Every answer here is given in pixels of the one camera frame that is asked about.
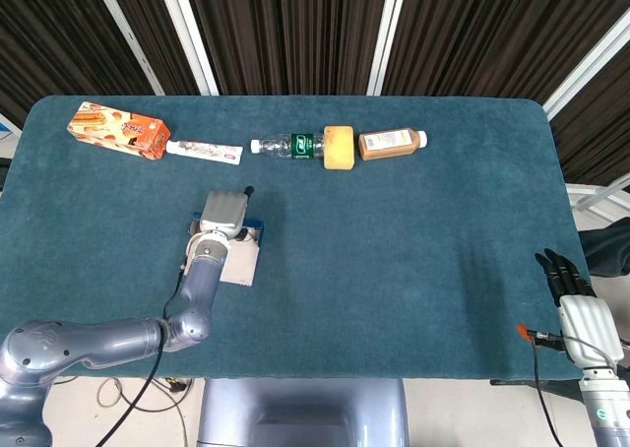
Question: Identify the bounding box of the grey floor cable with plug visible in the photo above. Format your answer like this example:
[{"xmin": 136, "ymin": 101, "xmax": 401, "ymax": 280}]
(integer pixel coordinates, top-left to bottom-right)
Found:
[{"xmin": 96, "ymin": 376, "xmax": 193, "ymax": 415}]

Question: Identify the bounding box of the orange biscuit box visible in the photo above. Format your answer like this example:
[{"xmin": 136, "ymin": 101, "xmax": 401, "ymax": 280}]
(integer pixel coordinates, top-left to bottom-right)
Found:
[{"xmin": 66, "ymin": 100, "xmax": 172, "ymax": 161}]

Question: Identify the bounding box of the black right hand cable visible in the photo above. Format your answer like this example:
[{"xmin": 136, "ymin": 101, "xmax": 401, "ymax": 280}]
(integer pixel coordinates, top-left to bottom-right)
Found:
[{"xmin": 532, "ymin": 329, "xmax": 616, "ymax": 447}]

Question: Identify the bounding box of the white metal frame rack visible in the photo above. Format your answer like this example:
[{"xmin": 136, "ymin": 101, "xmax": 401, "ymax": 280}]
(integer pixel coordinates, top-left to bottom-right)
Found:
[{"xmin": 564, "ymin": 174, "xmax": 630, "ymax": 222}]

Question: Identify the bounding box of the wide white frame post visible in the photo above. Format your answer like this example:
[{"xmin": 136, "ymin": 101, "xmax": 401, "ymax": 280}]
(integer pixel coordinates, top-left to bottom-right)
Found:
[
  {"xmin": 155, "ymin": 0, "xmax": 221, "ymax": 96},
  {"xmin": 366, "ymin": 0, "xmax": 410, "ymax": 96},
  {"xmin": 543, "ymin": 21, "xmax": 630, "ymax": 122}
]

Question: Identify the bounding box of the teal table cloth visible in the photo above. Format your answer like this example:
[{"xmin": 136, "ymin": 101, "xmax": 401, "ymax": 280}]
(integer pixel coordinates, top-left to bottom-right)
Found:
[{"xmin": 0, "ymin": 95, "xmax": 590, "ymax": 382}]

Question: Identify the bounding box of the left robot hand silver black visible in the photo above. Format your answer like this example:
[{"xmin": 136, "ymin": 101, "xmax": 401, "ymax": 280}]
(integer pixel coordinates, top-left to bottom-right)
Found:
[{"xmin": 198, "ymin": 185, "xmax": 256, "ymax": 242}]

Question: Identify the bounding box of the dark brown curtain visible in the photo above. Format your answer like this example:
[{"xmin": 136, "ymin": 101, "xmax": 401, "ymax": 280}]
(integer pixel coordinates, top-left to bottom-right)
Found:
[{"xmin": 0, "ymin": 0, "xmax": 630, "ymax": 187}]

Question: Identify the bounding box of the dark fabric bundle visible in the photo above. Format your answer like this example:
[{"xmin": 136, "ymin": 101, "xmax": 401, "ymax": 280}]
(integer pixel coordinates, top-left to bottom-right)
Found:
[{"xmin": 578, "ymin": 218, "xmax": 630, "ymax": 279}]

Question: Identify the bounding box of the clear bottle green label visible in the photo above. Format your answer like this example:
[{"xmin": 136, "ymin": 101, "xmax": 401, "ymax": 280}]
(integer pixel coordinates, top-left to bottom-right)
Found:
[{"xmin": 250, "ymin": 132, "xmax": 327, "ymax": 160}]

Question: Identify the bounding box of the yellow sponge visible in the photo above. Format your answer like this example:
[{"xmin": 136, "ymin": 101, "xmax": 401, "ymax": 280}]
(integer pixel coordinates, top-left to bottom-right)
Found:
[{"xmin": 322, "ymin": 125, "xmax": 356, "ymax": 171}]

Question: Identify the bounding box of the thin white frame post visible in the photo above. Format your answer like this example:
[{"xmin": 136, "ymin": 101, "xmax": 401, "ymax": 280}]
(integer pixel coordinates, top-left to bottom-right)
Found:
[{"xmin": 90, "ymin": 0, "xmax": 165, "ymax": 96}]

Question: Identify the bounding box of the brown drink bottle white cap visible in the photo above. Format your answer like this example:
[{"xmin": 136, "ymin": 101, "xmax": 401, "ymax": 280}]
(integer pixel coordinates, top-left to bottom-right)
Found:
[{"xmin": 357, "ymin": 128, "xmax": 428, "ymax": 162}]

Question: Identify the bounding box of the grey-blue robot torso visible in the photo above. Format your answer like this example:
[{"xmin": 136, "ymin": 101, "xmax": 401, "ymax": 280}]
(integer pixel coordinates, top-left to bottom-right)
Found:
[{"xmin": 196, "ymin": 377, "xmax": 410, "ymax": 447}]

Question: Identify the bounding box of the white toothpaste tube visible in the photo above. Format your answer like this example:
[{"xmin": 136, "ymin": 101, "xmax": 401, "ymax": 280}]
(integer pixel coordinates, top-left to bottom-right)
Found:
[{"xmin": 165, "ymin": 139, "xmax": 244, "ymax": 166}]

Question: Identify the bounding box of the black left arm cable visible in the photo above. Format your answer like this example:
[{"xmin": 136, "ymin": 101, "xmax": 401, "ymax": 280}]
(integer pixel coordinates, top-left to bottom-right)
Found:
[{"xmin": 95, "ymin": 268, "xmax": 184, "ymax": 447}]

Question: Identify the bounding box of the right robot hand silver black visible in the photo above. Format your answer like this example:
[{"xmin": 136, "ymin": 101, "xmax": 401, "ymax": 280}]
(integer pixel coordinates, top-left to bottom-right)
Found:
[{"xmin": 534, "ymin": 248, "xmax": 626, "ymax": 369}]

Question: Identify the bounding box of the white blue sign board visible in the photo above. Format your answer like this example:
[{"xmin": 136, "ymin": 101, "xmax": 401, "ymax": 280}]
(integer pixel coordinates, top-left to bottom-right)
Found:
[{"xmin": 0, "ymin": 113, "xmax": 24, "ymax": 148}]

